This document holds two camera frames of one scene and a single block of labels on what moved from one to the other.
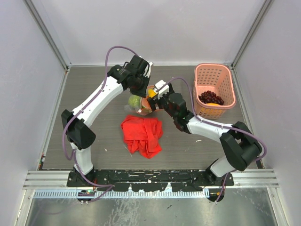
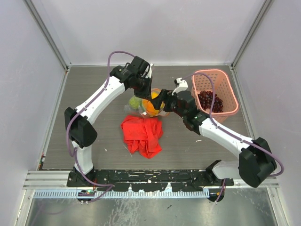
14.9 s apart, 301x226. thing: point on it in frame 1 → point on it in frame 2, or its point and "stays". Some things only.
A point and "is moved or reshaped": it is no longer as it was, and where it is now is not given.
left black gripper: x=141 y=92 stays
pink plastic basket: x=214 y=90 is moved or reshaped
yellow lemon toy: x=151 y=93 stays
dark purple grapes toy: x=208 y=97 is moved or reshaped
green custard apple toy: x=134 y=100 stays
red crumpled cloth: x=142 y=135 stays
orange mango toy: x=212 y=104 → x=148 y=106
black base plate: x=147 y=181 stays
